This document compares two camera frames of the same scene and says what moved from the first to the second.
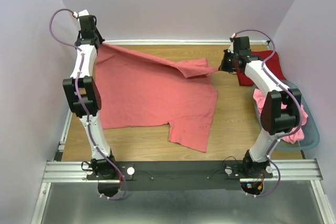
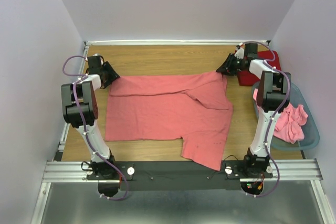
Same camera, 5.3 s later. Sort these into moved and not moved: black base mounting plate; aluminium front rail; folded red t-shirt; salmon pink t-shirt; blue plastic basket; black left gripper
Moved: black left gripper; salmon pink t-shirt
Not moved: black base mounting plate; aluminium front rail; blue plastic basket; folded red t-shirt
